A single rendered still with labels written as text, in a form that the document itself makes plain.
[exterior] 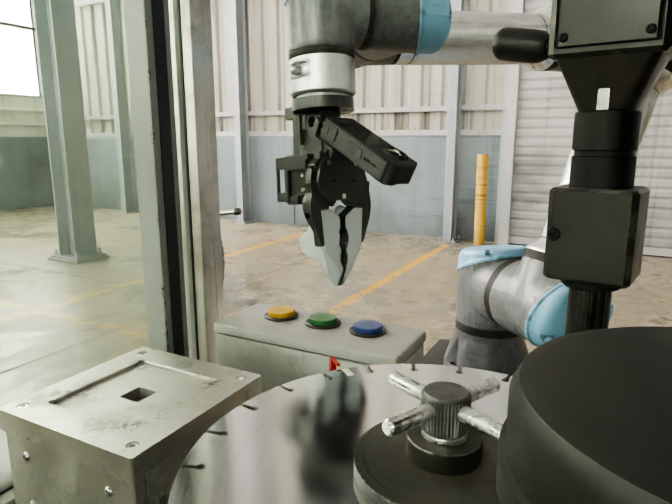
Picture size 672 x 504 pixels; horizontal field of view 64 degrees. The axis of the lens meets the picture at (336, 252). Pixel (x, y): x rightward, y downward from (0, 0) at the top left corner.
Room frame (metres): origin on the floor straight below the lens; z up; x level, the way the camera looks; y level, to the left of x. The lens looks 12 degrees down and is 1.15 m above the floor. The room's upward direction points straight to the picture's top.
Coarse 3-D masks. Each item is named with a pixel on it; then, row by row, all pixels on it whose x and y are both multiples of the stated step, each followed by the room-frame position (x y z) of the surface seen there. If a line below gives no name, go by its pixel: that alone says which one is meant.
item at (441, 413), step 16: (400, 384) 0.33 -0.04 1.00; (416, 384) 0.32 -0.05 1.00; (432, 384) 0.31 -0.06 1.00; (448, 384) 0.31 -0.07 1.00; (480, 384) 0.32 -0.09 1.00; (496, 384) 0.33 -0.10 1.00; (432, 400) 0.29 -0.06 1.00; (448, 400) 0.29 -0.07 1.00; (464, 400) 0.29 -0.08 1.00; (400, 416) 0.28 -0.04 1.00; (416, 416) 0.28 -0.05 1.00; (432, 416) 0.29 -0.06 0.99; (448, 416) 0.29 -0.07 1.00; (464, 416) 0.29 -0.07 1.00; (480, 416) 0.28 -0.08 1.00; (384, 432) 0.28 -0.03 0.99; (400, 432) 0.28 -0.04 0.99; (432, 432) 0.29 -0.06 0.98; (448, 432) 0.29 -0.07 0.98; (464, 432) 0.29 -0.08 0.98; (496, 432) 0.27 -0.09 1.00
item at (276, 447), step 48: (288, 384) 0.42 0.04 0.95; (336, 384) 0.42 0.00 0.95; (384, 384) 0.42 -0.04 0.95; (240, 432) 0.35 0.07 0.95; (288, 432) 0.35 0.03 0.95; (336, 432) 0.35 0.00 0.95; (192, 480) 0.29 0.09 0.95; (240, 480) 0.29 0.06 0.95; (288, 480) 0.29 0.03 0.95; (336, 480) 0.29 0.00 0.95
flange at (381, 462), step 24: (408, 432) 0.31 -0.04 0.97; (480, 432) 0.31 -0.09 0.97; (360, 456) 0.30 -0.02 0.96; (384, 456) 0.30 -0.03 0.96; (408, 456) 0.30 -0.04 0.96; (432, 456) 0.28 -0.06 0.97; (456, 456) 0.28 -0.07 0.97; (480, 456) 0.29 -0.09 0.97; (360, 480) 0.28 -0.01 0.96; (384, 480) 0.28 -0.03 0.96; (408, 480) 0.28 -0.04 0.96; (432, 480) 0.28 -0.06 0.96; (456, 480) 0.28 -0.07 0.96; (480, 480) 0.28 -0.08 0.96
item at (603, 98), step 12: (600, 96) 0.28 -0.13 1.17; (600, 108) 0.28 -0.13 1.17; (576, 300) 0.29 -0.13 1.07; (588, 300) 0.28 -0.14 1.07; (600, 300) 0.28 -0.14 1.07; (576, 312) 0.29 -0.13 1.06; (588, 312) 0.28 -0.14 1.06; (600, 312) 0.28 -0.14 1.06; (576, 324) 0.29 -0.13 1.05; (588, 324) 0.28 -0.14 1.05; (600, 324) 0.28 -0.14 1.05
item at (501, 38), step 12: (504, 36) 0.36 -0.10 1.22; (516, 36) 0.35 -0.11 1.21; (528, 36) 0.35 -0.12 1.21; (540, 36) 0.35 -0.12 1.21; (492, 48) 0.36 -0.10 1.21; (504, 48) 0.36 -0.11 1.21; (516, 48) 0.35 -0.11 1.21; (528, 48) 0.35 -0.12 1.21; (540, 48) 0.34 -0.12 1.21; (504, 60) 0.36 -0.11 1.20; (516, 60) 0.36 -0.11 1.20; (528, 60) 0.35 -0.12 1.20; (540, 60) 0.35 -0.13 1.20
